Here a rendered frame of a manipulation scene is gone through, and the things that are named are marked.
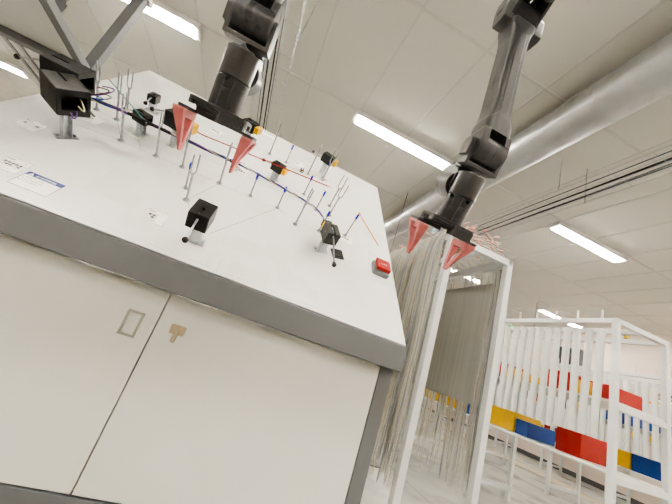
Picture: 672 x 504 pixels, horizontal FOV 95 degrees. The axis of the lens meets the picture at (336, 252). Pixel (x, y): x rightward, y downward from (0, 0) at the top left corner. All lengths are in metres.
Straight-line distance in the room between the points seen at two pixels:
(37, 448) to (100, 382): 0.14
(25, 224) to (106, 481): 0.52
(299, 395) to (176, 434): 0.27
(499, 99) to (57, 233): 0.93
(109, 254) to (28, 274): 0.15
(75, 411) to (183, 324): 0.24
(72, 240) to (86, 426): 0.36
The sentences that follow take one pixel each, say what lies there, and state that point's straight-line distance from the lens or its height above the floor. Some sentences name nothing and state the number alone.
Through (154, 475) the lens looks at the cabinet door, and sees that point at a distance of 0.84.
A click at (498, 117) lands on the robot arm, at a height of 1.33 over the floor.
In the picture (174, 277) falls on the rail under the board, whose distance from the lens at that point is 0.75.
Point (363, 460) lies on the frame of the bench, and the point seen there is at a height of 0.58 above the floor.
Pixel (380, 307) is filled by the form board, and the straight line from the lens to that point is 0.92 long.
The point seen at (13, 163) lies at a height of 0.94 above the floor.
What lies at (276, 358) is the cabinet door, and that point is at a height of 0.74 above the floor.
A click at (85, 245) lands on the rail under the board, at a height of 0.83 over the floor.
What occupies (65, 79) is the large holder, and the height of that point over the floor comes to 1.18.
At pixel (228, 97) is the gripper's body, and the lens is 0.62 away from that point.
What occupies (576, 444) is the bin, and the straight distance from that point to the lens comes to 3.49.
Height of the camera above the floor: 0.79
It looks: 18 degrees up
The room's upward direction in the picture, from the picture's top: 19 degrees clockwise
